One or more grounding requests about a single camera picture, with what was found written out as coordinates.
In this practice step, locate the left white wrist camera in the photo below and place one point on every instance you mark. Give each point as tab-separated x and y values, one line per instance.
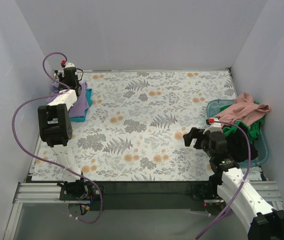
66	64

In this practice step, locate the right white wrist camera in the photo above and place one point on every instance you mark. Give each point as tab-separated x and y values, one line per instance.
214	125

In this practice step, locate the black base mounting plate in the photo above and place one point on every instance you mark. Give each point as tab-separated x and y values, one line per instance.
139	195

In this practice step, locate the floral table mat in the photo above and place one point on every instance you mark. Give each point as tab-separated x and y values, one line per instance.
134	128

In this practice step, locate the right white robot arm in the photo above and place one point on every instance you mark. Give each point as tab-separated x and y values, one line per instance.
261	220

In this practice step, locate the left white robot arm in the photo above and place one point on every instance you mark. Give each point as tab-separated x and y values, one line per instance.
54	122

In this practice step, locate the teal plastic basket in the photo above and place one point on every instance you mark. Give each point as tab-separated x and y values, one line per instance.
260	143

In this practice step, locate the black t shirt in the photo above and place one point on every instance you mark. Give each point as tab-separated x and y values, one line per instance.
237	144

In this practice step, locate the pink t shirt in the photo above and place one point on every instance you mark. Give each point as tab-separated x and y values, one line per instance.
243	109

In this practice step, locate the folded teal t shirt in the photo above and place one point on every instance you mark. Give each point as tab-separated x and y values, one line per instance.
90	102

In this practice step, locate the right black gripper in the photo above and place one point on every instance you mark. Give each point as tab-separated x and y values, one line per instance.
194	137

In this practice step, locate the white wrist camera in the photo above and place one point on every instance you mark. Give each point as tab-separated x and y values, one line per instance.
214	125
66	64

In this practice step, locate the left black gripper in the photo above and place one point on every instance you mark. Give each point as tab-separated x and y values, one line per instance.
63	78

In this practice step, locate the purple t shirt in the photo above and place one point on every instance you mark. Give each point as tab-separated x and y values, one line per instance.
75	105

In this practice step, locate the green t shirt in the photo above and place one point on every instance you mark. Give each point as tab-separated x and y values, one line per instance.
254	129

